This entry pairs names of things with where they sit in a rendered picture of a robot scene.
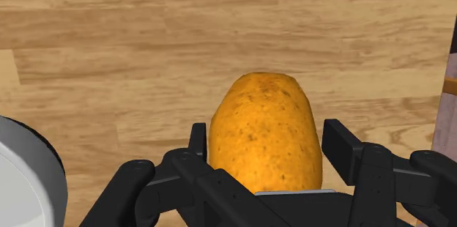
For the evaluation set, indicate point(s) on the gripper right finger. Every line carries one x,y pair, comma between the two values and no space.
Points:
378,180

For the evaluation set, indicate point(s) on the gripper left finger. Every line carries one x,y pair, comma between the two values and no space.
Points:
185,180

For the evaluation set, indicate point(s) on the yellow-brown potato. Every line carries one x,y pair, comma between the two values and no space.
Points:
265,133

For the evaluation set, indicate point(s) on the pale cabinet with orange strip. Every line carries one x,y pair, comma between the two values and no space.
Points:
446,112

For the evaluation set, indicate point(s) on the white round bowl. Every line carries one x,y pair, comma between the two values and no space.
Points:
25,180

